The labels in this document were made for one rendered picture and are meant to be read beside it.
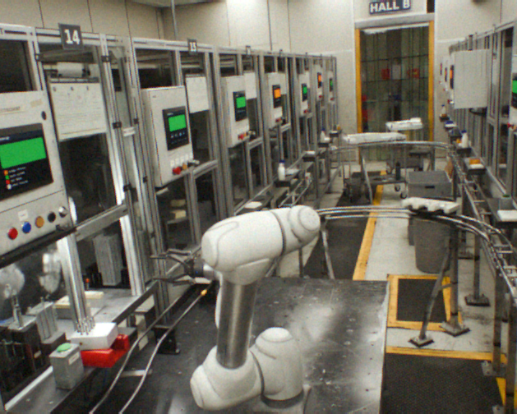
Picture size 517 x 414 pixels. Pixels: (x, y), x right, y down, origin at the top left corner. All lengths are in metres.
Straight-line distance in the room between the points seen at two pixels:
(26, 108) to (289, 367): 1.20
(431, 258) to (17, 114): 3.75
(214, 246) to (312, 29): 8.99
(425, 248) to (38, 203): 3.59
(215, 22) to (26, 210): 9.12
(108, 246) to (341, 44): 8.10
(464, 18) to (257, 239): 8.93
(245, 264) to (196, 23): 9.63
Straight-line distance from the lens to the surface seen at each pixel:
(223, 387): 1.70
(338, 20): 10.07
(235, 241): 1.28
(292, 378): 1.83
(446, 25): 9.99
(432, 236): 4.67
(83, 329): 1.89
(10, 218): 1.71
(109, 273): 2.50
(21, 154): 1.73
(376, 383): 2.05
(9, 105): 1.75
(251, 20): 10.41
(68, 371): 1.78
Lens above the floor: 1.82
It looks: 15 degrees down
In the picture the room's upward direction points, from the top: 5 degrees counter-clockwise
